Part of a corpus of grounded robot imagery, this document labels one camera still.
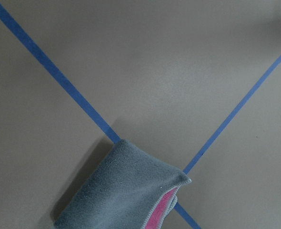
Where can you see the pink and grey towel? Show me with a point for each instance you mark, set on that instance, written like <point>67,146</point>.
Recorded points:
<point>129,189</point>

